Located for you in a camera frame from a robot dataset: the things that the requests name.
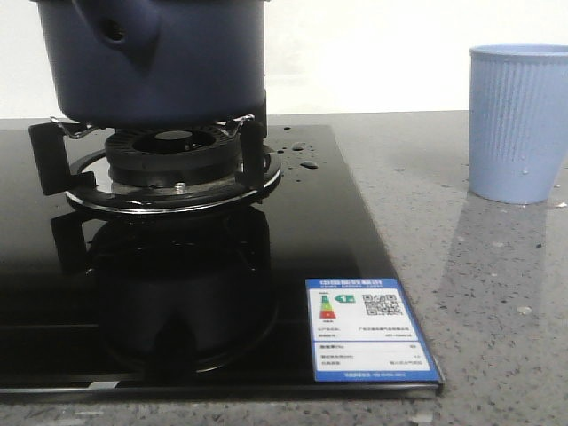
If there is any light blue ribbed cup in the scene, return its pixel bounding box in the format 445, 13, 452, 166
469, 43, 567, 204

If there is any dark blue cooking pot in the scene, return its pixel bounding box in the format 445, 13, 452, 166
37, 1, 265, 128

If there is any black metal pot support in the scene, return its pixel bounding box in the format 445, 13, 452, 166
28, 114, 280, 216

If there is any black glass gas stove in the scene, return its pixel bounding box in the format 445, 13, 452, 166
1, 125, 444, 402

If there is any black gas burner head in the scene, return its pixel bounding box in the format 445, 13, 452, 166
105, 126, 240, 188

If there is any blue white energy label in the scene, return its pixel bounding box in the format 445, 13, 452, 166
305, 278, 442, 384

